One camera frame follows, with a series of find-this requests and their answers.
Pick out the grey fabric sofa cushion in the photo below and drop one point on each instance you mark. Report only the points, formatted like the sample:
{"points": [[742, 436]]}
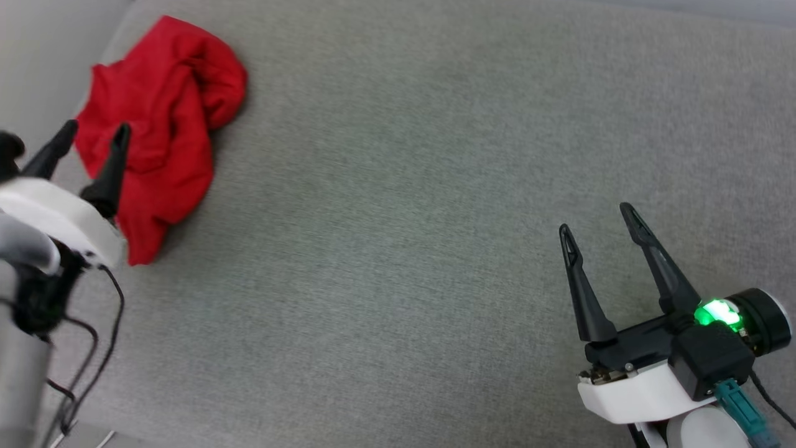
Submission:
{"points": [[398, 218]]}

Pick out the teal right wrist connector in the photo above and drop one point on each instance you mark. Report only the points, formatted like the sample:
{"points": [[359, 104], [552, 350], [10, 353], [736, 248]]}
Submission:
{"points": [[740, 407]]}

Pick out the red Bulls 23 jersey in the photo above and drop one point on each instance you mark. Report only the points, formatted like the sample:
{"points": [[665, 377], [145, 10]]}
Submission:
{"points": [[161, 93]]}

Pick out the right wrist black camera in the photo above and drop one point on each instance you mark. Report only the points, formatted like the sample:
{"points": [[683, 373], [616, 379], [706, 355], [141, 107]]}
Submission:
{"points": [[709, 358]]}

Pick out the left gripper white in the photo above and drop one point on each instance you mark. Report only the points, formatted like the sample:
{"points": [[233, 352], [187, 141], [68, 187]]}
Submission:
{"points": [[56, 214]]}

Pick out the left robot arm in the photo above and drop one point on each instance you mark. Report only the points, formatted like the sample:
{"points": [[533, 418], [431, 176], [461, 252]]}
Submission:
{"points": [[18, 386]]}

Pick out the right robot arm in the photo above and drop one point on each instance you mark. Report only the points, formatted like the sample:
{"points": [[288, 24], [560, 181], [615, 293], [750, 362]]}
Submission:
{"points": [[703, 432]]}

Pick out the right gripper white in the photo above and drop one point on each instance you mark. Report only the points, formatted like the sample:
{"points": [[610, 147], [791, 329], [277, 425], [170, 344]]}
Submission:
{"points": [[628, 392]]}

